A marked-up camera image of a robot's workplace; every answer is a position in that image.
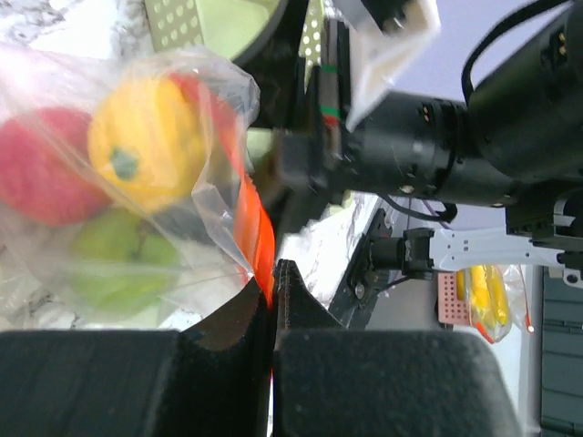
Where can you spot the pale green plastic basket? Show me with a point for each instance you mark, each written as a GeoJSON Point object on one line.
{"type": "Point", "coordinates": [202, 40]}

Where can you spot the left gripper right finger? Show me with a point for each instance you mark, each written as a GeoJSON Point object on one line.
{"type": "Point", "coordinates": [330, 381]}

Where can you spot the clear bag orange slider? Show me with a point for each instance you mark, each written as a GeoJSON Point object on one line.
{"type": "Point", "coordinates": [125, 198]}

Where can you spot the background bag of yellow food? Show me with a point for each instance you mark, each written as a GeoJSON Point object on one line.
{"type": "Point", "coordinates": [496, 299]}

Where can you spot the yellow toy lemon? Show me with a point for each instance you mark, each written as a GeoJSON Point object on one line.
{"type": "Point", "coordinates": [149, 142]}

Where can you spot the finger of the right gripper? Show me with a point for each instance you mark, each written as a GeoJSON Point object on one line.
{"type": "Point", "coordinates": [273, 59]}

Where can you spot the light green toy apple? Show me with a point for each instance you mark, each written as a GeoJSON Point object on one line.
{"type": "Point", "coordinates": [119, 264]}

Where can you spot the pink perforated background basket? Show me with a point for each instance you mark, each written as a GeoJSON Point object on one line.
{"type": "Point", "coordinates": [451, 310]}

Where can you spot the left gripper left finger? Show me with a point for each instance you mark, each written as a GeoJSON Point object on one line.
{"type": "Point", "coordinates": [209, 380]}

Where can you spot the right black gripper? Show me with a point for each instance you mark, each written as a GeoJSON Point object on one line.
{"type": "Point", "coordinates": [513, 142]}

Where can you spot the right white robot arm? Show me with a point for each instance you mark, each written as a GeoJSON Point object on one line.
{"type": "Point", "coordinates": [476, 236]}

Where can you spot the red toy apple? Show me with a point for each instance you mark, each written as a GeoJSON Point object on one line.
{"type": "Point", "coordinates": [35, 180]}

